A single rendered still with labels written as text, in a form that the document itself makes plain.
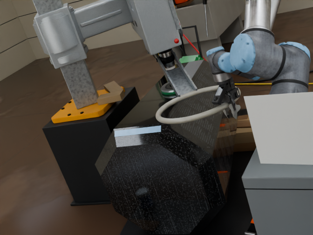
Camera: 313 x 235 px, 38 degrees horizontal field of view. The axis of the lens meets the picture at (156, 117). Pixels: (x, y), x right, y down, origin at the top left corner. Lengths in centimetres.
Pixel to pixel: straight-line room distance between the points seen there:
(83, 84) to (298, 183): 216
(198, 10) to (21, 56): 549
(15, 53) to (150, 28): 753
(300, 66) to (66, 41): 199
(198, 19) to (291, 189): 413
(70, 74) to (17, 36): 688
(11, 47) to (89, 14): 685
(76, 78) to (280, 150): 207
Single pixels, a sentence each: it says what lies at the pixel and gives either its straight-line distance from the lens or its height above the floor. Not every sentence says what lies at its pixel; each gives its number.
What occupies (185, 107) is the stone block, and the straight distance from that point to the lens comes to 296.
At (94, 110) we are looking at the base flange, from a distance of 355.
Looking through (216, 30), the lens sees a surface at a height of 50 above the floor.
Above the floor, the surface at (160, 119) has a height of 97.
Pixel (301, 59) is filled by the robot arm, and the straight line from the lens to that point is 201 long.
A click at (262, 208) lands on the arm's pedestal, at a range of 206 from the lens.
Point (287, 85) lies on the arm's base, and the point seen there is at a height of 116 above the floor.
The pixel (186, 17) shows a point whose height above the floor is 73.
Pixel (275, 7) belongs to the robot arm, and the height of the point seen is 138.
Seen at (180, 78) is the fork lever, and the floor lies 98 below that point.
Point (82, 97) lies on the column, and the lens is 368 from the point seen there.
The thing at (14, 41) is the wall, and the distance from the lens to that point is 1038.
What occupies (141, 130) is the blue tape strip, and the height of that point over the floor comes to 83.
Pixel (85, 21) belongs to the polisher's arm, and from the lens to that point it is 358.
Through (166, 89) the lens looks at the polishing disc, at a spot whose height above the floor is 88.
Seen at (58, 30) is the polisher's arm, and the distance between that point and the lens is 349.
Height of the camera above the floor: 190
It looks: 22 degrees down
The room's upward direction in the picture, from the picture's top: 19 degrees counter-clockwise
